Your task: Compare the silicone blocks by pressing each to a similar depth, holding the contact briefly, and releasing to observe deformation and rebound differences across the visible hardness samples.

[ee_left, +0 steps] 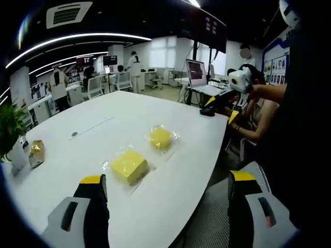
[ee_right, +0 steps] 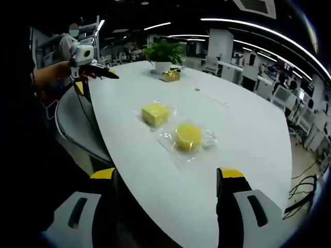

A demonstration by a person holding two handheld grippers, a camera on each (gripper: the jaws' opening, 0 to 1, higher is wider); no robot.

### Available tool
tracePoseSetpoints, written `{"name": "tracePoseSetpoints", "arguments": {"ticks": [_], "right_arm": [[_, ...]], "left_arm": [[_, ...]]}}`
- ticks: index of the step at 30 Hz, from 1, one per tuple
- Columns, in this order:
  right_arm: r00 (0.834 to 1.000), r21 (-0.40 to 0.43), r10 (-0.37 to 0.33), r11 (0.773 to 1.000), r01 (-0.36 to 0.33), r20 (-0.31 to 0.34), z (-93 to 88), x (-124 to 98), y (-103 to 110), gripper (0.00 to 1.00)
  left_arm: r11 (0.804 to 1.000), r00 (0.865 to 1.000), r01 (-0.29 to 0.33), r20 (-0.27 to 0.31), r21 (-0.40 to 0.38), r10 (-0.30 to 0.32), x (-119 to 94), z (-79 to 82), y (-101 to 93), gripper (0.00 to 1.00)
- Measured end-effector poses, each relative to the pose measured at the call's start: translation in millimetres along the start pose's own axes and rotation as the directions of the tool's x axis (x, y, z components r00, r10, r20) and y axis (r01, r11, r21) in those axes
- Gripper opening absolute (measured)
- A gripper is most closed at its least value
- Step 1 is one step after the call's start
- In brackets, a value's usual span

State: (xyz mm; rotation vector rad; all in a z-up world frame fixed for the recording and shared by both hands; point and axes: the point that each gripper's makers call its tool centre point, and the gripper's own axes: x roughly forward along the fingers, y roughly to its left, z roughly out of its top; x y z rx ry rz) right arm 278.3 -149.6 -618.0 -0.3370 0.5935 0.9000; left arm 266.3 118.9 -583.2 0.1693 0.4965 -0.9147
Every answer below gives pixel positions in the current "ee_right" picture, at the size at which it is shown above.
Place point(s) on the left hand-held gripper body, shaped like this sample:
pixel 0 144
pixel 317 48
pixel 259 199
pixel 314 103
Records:
pixel 82 58

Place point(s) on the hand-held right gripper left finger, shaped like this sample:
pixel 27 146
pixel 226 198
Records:
pixel 77 206

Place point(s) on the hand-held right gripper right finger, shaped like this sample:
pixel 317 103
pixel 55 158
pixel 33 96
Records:
pixel 248 209

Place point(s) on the square yellow silicone block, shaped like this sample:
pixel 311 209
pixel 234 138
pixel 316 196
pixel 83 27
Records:
pixel 155 113

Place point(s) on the round yellow silicone block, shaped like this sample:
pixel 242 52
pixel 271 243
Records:
pixel 188 137

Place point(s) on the grey office chair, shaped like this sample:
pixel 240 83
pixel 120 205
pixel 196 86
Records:
pixel 75 129

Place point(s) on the green potted plant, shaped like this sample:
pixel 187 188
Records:
pixel 163 55

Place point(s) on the square yellow sponge in wrapper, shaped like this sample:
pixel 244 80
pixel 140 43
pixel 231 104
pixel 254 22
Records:
pixel 155 115

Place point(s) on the small golden box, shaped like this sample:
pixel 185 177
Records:
pixel 170 75

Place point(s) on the round yellow sponge in wrapper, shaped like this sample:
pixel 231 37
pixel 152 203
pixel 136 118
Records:
pixel 187 144

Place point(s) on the white office chair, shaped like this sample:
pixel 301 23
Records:
pixel 211 63

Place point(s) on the ceiling air vent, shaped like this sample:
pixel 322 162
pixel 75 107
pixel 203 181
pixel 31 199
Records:
pixel 256 6

